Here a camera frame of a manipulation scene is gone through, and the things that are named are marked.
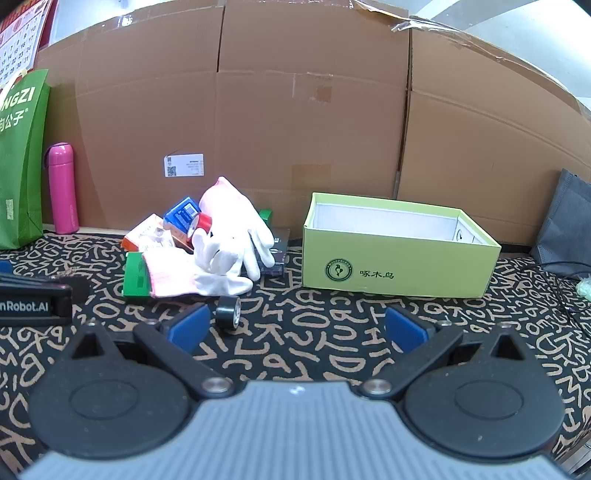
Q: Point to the black tape roll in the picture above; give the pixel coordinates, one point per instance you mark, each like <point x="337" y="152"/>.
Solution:
<point x="227" y="313"/>

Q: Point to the pink bottle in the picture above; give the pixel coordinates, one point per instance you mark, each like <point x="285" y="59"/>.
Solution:
<point x="62" y="189"/>

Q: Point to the pale green object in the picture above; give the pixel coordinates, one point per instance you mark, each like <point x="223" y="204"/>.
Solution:
<point x="585" y="286"/>

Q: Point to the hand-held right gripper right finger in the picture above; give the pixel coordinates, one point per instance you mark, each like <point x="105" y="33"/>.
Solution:
<point x="404" y="330"/>

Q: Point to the green shoe box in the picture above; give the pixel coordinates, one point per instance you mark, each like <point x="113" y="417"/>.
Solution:
<point x="392" y="261"/>

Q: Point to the grey fabric bag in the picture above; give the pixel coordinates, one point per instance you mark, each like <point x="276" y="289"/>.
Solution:
<point x="565" y="221"/>

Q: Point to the red wall calendar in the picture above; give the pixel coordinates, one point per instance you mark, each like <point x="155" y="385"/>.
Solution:
<point x="23" y="32"/>

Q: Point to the green tote bag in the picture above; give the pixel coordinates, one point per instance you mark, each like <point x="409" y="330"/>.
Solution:
<point x="21" y="161"/>

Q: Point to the white shipping label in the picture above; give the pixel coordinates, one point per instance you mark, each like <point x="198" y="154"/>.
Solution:
<point x="183" y="165"/>

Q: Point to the orange and white box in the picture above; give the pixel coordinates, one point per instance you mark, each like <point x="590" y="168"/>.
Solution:
<point x="147" y="235"/>

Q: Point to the long dark blue box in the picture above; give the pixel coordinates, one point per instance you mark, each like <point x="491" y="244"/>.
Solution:
<point x="278" y="249"/>

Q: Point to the brown cardboard sheet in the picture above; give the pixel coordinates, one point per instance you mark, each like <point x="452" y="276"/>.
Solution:
<point x="485" y="129"/>
<point x="254" y="92"/>

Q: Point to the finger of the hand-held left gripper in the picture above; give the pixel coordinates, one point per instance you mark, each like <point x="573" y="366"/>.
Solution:
<point x="32" y="304"/>

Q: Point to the black patterned mat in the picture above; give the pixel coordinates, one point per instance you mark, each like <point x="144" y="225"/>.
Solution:
<point x="300" y="332"/>

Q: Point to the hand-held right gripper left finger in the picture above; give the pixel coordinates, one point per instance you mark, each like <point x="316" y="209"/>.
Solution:
<point x="189" y="324"/>

